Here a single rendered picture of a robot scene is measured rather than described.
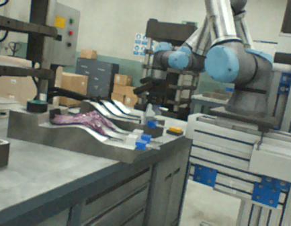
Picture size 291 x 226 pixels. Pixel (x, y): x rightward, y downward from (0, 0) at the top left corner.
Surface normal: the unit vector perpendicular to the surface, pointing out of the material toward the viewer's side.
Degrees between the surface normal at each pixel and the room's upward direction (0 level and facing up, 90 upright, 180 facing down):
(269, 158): 90
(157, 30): 90
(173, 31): 90
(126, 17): 90
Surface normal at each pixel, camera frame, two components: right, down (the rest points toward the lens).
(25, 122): -0.18, 0.12
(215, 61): -0.81, 0.08
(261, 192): -0.44, 0.07
